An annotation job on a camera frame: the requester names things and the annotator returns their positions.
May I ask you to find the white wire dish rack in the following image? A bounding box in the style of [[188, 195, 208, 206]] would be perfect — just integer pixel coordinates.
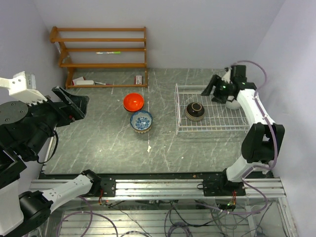
[[174, 84, 249, 133]]

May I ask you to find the wooden shelf rack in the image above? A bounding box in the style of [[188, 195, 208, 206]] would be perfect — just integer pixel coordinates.
[[49, 26, 149, 88]]

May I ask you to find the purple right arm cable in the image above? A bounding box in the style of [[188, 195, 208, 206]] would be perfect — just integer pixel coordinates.
[[214, 60, 278, 215]]

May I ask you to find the red white small box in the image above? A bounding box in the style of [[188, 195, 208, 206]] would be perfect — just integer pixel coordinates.
[[134, 75, 143, 85]]

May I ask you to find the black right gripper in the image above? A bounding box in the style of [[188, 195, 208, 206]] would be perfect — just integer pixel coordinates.
[[201, 75, 233, 104]]

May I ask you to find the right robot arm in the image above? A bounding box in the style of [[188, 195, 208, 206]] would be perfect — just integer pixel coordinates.
[[202, 64, 285, 197]]

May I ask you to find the orange bowl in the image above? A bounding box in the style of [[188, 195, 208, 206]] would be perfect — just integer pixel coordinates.
[[123, 93, 145, 112]]

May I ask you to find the brown bowl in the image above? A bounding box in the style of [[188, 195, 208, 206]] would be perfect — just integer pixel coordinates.
[[185, 102, 205, 121]]

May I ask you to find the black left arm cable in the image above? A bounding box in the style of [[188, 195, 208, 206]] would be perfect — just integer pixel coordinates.
[[37, 130, 59, 164]]

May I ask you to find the aluminium rail frame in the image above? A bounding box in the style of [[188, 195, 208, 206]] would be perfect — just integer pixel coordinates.
[[27, 177, 294, 237]]

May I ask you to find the blue patterned white bowl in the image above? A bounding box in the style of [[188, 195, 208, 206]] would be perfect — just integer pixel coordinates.
[[130, 110, 153, 133]]

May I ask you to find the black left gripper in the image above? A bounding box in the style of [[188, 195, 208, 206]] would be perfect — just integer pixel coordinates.
[[21, 84, 90, 156]]

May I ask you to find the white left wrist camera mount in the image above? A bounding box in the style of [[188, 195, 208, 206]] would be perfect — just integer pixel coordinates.
[[0, 71, 47, 106]]

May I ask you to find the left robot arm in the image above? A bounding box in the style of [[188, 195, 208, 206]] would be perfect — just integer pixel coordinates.
[[0, 87, 116, 237]]

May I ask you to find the green white pen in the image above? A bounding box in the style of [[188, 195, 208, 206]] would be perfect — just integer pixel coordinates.
[[96, 51, 121, 55]]

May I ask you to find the white ribbed bowl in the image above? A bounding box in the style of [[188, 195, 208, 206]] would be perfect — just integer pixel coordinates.
[[225, 99, 241, 110]]

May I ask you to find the white flat box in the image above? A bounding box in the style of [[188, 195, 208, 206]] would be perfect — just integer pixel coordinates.
[[72, 77, 95, 86]]

